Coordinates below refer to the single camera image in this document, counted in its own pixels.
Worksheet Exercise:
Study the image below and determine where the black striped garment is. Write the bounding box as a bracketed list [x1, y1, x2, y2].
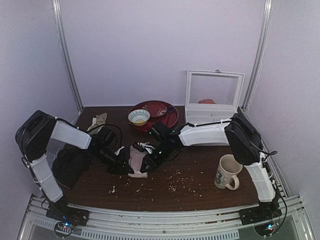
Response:
[51, 147, 91, 190]

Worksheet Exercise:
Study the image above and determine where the right aluminium frame post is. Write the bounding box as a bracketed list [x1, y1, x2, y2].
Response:
[242, 0, 273, 111]

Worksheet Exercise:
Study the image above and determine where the beige crumpled cloth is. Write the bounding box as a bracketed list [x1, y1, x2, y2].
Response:
[87, 112, 108, 135]

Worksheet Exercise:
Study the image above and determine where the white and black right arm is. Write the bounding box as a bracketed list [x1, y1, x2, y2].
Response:
[133, 111, 279, 211]

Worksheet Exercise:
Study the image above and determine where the yellow and blue patterned bowl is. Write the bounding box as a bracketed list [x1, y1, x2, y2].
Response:
[128, 109, 151, 127]

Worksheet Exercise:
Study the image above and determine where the left aluminium frame post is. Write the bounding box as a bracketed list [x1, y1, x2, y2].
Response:
[52, 0, 84, 112]

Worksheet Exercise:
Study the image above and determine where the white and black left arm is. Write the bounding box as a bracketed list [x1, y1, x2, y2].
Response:
[15, 110, 134, 204]

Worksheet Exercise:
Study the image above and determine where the aluminium frame post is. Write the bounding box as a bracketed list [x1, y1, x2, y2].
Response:
[52, 0, 84, 112]
[242, 0, 273, 111]

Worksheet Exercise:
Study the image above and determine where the purple spoon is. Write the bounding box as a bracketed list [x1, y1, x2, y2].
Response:
[165, 106, 175, 126]

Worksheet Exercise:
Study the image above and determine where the red object behind box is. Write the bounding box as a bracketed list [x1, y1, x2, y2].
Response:
[198, 98, 215, 104]

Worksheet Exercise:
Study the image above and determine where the beige mug with blue design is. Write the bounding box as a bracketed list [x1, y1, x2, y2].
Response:
[214, 154, 243, 191]

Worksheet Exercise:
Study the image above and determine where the white compartment box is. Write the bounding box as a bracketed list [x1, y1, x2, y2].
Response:
[184, 69, 245, 124]

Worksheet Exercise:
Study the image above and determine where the aluminium front rail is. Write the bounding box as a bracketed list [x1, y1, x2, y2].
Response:
[17, 195, 316, 240]

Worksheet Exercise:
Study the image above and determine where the pink and cream underwear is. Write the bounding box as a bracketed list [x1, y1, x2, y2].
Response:
[128, 146, 148, 179]

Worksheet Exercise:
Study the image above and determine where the small red floral dish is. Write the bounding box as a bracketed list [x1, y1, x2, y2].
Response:
[142, 102, 167, 118]

